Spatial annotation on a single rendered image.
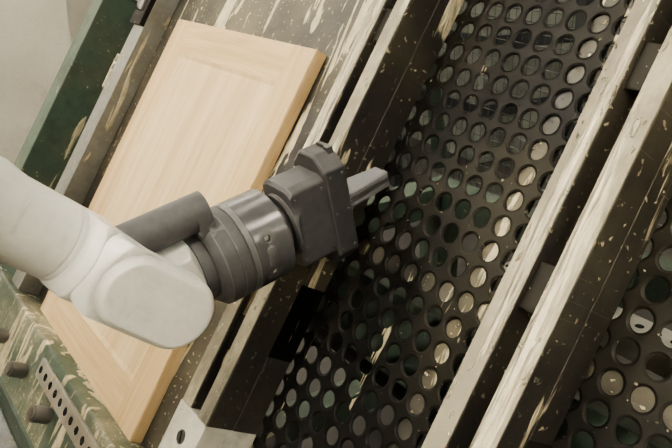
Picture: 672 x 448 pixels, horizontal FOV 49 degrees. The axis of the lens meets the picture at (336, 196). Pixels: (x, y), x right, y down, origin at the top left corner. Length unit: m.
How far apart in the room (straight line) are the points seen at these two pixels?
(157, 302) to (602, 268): 0.34
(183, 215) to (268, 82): 0.43
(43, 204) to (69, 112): 1.07
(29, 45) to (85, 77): 3.30
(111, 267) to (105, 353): 0.57
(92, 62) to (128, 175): 0.43
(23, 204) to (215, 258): 0.17
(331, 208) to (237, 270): 0.12
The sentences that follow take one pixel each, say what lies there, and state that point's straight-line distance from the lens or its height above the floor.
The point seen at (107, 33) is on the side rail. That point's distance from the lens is 1.64.
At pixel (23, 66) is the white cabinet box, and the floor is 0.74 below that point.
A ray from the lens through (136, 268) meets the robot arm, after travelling 0.58.
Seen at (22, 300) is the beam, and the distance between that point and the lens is 1.41.
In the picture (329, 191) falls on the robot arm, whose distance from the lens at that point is 0.69.
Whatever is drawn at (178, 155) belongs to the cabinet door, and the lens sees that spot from 1.15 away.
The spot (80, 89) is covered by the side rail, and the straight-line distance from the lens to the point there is 1.64.
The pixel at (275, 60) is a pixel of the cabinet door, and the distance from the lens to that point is 1.04.
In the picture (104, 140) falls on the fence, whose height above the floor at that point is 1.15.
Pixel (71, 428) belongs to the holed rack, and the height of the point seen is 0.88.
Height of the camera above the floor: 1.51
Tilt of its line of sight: 20 degrees down
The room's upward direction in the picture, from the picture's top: straight up
